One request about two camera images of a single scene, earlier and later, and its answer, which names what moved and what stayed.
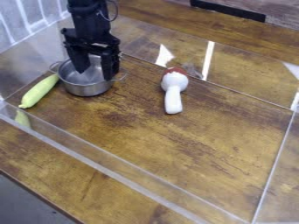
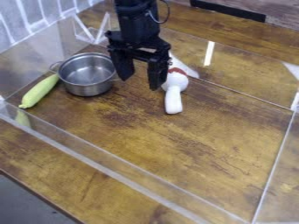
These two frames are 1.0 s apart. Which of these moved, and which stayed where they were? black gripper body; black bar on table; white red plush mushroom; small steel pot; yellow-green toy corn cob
Moved: black gripper body
Stayed: black bar on table; yellow-green toy corn cob; small steel pot; white red plush mushroom
